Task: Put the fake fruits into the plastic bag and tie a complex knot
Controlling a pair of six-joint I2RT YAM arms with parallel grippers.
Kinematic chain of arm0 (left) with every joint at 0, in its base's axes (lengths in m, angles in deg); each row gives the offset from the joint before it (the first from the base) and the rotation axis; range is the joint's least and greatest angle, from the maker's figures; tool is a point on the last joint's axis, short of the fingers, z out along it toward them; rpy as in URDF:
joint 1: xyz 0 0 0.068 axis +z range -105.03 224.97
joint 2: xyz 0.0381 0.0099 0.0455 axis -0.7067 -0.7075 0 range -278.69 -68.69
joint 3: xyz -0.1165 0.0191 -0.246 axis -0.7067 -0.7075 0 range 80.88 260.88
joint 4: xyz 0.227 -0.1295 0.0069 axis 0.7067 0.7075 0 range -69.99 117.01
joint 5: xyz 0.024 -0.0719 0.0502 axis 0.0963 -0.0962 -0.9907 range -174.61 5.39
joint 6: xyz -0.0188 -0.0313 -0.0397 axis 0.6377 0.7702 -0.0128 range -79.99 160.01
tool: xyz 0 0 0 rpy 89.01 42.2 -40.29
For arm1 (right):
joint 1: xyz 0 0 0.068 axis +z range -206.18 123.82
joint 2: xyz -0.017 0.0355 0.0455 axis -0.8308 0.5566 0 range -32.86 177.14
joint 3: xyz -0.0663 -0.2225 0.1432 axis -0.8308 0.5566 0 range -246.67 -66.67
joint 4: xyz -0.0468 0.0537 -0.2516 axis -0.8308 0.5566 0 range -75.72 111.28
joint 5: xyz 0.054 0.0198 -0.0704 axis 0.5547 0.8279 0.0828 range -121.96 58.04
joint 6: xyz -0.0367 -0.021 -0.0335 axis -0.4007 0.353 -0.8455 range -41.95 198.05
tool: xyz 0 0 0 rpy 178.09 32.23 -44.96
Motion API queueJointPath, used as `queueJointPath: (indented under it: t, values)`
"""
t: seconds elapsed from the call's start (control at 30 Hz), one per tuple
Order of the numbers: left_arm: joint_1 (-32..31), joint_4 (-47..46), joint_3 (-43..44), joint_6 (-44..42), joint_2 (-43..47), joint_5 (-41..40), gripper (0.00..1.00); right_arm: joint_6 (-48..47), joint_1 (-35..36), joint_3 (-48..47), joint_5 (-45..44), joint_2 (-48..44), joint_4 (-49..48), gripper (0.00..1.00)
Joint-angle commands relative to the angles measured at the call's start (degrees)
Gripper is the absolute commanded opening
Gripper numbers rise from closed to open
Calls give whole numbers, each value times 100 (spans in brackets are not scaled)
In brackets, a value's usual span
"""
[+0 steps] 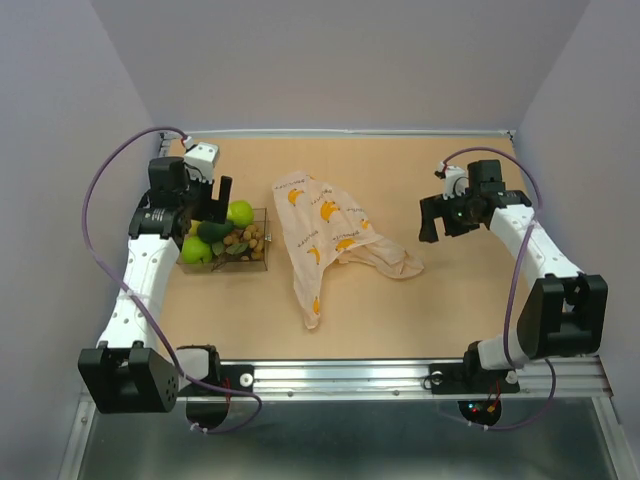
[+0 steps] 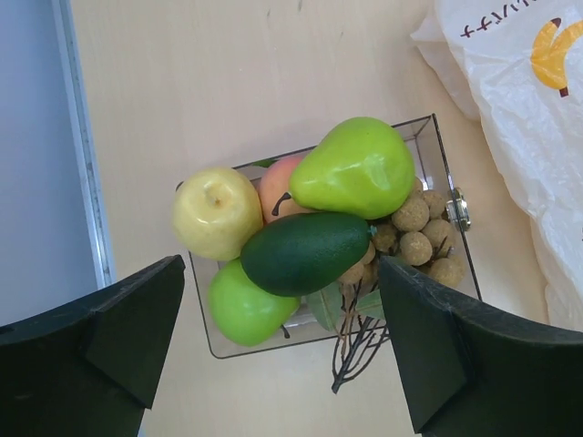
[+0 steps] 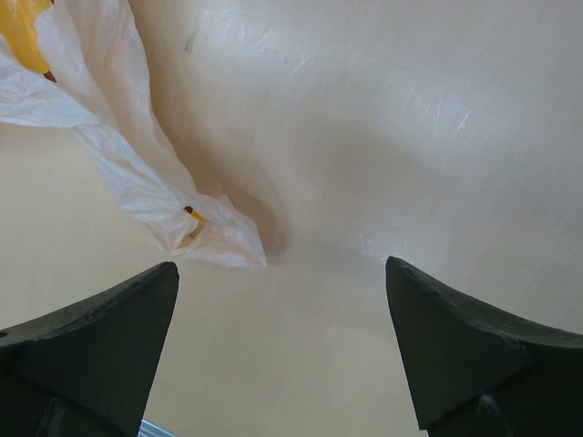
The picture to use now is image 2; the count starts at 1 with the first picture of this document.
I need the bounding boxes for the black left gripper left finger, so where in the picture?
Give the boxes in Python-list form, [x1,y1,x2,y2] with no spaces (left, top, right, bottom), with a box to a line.
[1,255,185,436]

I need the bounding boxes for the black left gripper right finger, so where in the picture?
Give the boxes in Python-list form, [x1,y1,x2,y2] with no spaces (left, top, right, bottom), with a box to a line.
[379,257,582,436]

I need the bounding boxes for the brown fake longan bunch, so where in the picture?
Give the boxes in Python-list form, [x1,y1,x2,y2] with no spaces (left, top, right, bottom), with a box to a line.
[330,179,465,394]

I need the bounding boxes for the green fake apple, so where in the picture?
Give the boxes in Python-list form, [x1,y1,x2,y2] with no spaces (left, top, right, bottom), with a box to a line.
[208,259,301,347]

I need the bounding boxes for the yellow fake apple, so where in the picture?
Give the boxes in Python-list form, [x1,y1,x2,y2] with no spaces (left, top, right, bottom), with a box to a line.
[172,167,263,261]

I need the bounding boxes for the dark green fake avocado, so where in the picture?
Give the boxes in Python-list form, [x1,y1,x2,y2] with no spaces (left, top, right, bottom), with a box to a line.
[240,212,372,297]

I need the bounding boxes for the orange fake peach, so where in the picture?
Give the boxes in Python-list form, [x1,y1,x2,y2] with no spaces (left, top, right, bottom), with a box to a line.
[258,156,312,223]

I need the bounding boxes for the white banana print plastic bag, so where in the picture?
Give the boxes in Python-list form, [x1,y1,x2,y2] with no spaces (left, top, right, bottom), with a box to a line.
[412,1,582,330]

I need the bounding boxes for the clear plastic box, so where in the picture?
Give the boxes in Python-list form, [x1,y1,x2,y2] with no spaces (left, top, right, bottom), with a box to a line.
[175,113,484,361]

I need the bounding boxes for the aluminium table edge rail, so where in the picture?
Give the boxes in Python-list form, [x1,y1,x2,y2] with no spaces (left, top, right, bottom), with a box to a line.
[51,0,116,288]

